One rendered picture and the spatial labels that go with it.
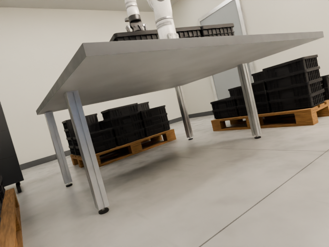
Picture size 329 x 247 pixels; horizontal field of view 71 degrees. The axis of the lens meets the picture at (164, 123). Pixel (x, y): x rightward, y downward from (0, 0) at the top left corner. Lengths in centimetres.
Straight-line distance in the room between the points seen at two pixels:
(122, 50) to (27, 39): 430
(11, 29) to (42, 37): 48
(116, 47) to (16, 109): 402
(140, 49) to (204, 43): 30
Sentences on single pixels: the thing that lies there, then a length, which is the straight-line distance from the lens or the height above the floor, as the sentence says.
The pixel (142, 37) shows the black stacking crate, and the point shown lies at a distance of 144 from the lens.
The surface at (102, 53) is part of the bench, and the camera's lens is 72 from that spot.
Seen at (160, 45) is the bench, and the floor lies 68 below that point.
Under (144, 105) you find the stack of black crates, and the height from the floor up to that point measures 55.
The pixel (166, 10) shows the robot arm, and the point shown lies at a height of 93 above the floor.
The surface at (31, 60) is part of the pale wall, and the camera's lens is 488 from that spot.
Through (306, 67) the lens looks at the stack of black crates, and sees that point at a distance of 242.
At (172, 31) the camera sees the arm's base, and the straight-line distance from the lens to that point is 123.
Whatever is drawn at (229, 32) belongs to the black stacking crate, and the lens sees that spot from 181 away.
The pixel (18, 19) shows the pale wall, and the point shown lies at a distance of 513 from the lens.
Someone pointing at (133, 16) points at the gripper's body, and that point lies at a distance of 153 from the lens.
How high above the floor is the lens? 47
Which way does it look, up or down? 4 degrees down
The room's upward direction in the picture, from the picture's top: 14 degrees counter-clockwise
